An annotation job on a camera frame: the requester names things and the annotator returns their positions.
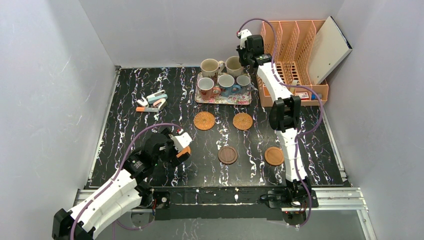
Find blue cap bottle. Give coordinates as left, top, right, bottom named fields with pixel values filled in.
left=311, top=93, right=323, bottom=101

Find white board binder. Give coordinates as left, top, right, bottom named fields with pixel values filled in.
left=308, top=16, right=353, bottom=85

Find dark walnut round coaster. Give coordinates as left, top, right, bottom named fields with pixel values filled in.
left=217, top=145, right=238, bottom=165

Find small light blue mug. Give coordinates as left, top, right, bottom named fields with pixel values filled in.
left=236, top=74, right=254, bottom=94

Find light wooden round coaster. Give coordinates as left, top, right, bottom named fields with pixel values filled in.
left=264, top=146, right=285, bottom=166

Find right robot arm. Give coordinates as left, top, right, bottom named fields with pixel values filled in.
left=236, top=30, right=319, bottom=208

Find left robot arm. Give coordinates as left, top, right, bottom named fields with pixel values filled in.
left=52, top=123, right=193, bottom=240

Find orange cap highlighter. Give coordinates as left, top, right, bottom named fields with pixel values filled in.
left=135, top=106, right=160, bottom=113

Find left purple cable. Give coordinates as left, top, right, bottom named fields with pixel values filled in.
left=67, top=123, right=183, bottom=240

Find floral serving tray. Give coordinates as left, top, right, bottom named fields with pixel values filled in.
left=194, top=86, right=252, bottom=106

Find aluminium front rail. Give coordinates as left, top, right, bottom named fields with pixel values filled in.
left=64, top=187, right=377, bottom=240

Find red card box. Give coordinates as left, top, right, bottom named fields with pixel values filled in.
left=295, top=92, right=310, bottom=101

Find white staple remover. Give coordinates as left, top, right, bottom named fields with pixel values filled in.
left=136, top=96, right=149, bottom=107

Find terracotta round coaster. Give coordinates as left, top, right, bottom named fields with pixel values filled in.
left=176, top=146, right=191, bottom=158

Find beige mug with number three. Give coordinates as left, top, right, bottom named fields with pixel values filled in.
left=225, top=56, right=244, bottom=78

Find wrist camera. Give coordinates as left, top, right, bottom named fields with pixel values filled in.
left=236, top=29, right=252, bottom=49
left=171, top=132, right=193, bottom=153

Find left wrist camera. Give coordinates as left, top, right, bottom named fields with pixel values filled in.
left=171, top=132, right=193, bottom=153

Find woven rattan coaster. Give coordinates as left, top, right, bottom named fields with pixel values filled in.
left=193, top=111, right=216, bottom=131
left=233, top=112, right=253, bottom=131

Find white pink stapler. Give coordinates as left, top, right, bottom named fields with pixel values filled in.
left=153, top=98, right=167, bottom=112

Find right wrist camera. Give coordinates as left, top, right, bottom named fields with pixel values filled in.
left=236, top=29, right=252, bottom=49

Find pink floral mug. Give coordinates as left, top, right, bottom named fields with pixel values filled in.
left=197, top=77, right=221, bottom=101

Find peach desk file organizer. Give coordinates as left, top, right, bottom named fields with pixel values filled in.
left=260, top=20, right=329, bottom=104

